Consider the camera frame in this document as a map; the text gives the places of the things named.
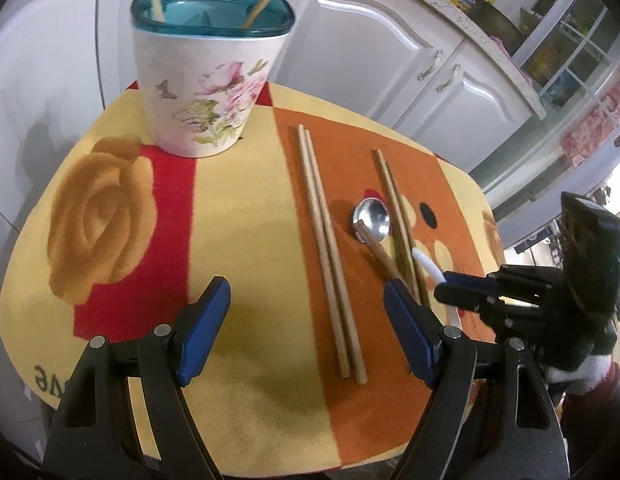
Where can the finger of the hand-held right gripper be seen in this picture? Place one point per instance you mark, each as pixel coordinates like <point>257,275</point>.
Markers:
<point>470,280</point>
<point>460,297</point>

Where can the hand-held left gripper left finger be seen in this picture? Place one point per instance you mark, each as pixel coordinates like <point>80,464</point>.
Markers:
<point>204,332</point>

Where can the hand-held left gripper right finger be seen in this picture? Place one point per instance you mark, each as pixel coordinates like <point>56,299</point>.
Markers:
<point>410,335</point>

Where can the white plastic spoon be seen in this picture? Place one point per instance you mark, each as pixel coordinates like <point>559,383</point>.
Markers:
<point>427,262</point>

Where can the metal spoon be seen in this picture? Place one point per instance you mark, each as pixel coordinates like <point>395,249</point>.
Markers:
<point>372,217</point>

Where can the floral utensil holder teal rim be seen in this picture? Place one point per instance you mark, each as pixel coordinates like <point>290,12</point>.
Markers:
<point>204,85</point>

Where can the person's right forearm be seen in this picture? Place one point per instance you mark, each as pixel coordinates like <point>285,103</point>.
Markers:
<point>600,425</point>

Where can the person's right hand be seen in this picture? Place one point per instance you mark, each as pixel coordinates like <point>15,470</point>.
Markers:
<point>582,375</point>

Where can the printed orange yellow blanket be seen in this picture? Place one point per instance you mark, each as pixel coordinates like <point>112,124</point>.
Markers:
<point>239,260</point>

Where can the pink floral cloth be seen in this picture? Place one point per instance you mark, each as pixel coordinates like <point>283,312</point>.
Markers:
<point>595,125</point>

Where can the glass door cabinet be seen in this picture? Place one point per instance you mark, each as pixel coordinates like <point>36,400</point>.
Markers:
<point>575,35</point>

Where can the dark wok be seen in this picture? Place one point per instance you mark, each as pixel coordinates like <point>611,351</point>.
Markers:
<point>495,25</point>

